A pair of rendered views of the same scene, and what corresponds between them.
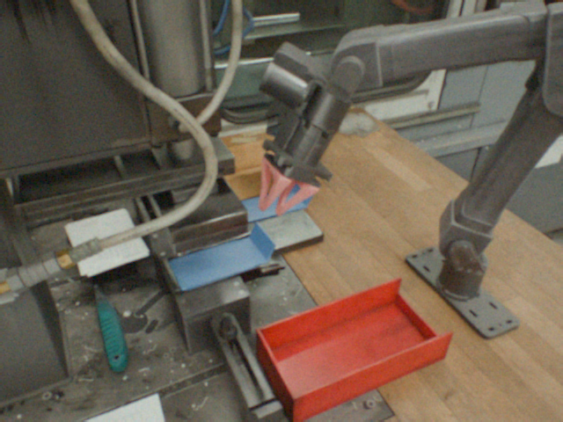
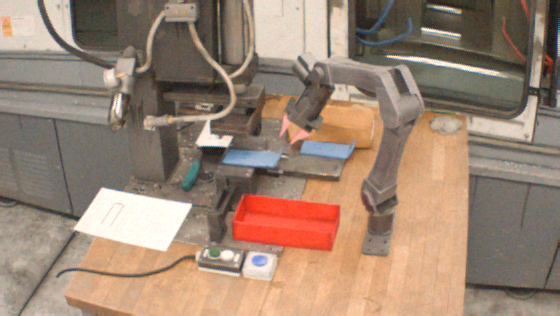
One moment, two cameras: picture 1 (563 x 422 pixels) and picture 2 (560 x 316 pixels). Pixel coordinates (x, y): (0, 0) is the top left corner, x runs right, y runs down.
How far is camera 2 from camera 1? 1.31 m
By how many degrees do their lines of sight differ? 31
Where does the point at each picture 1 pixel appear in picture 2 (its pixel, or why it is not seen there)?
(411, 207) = (415, 185)
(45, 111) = (178, 60)
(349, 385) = (264, 232)
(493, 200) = (379, 168)
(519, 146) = (384, 139)
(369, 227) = not seen: hidden behind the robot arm
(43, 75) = (180, 48)
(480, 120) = not seen: outside the picture
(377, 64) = (328, 74)
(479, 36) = (362, 75)
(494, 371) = (348, 265)
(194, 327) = (219, 182)
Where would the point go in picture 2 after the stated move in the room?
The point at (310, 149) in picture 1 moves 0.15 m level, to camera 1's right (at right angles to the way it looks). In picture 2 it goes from (304, 108) to (354, 126)
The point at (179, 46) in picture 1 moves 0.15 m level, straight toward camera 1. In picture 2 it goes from (233, 45) to (201, 69)
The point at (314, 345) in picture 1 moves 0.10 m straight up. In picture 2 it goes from (274, 220) to (273, 188)
